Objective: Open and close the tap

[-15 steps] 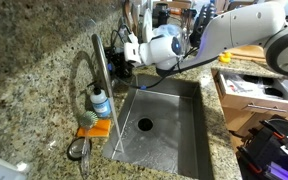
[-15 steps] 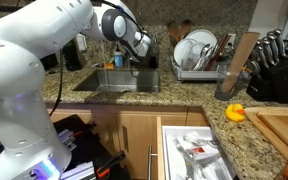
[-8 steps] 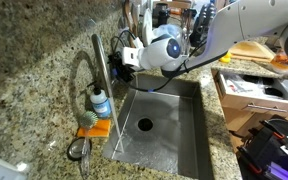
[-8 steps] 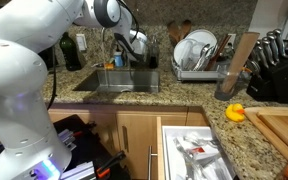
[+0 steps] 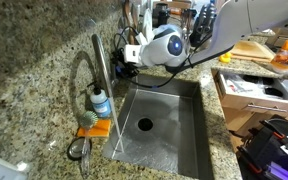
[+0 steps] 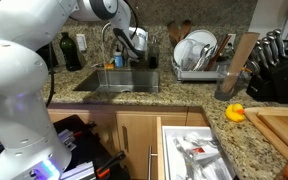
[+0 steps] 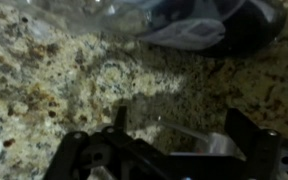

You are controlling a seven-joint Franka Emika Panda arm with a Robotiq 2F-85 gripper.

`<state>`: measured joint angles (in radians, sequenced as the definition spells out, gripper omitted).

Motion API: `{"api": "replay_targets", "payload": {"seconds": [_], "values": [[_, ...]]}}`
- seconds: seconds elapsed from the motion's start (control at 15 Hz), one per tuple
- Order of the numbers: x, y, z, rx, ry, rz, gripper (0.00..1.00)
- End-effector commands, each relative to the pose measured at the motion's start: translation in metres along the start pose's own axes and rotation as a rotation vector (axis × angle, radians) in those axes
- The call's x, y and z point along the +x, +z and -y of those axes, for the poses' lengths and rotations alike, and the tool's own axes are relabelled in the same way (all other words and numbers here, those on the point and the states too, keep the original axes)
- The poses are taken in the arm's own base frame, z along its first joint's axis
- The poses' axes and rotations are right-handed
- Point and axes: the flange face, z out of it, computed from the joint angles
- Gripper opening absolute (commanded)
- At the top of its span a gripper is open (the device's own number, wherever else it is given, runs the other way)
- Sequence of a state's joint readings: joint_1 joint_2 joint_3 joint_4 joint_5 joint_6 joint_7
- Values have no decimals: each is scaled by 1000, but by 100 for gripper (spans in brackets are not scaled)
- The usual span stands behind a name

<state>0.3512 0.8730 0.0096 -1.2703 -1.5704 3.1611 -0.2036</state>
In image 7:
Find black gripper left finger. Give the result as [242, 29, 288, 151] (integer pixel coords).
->
[43, 105, 172, 180]

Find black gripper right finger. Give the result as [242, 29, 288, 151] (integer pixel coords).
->
[224, 108, 288, 180]

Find stainless steel sink faucet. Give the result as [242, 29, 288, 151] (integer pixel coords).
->
[157, 116, 248, 158]

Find clear bottle with dark liquid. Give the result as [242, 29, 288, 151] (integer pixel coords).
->
[3, 0, 288, 59]

